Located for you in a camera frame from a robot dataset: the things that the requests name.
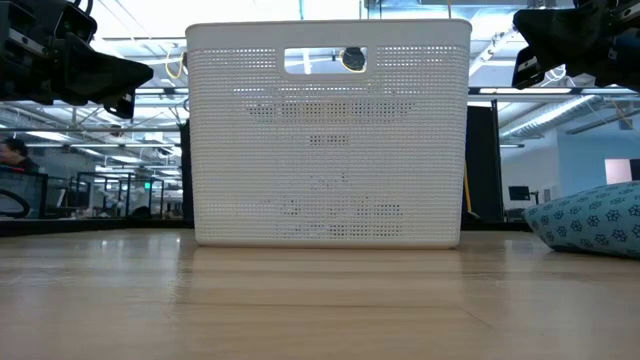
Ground black round reel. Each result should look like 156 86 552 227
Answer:
342 47 368 73

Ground teal flower-patterned cloth pack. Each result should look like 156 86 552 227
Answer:
522 180 640 260

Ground white perforated plastic basket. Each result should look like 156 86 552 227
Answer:
184 18 473 250

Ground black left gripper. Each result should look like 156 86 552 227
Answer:
0 0 155 120

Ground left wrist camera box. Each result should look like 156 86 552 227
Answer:
52 0 99 45

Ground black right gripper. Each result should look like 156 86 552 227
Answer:
511 0 640 94

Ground black aluminium table frame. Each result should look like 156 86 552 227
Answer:
0 217 534 237

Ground person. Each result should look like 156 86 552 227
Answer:
0 137 40 175

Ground black partition panel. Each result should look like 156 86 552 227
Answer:
464 104 505 224
178 119 195 227

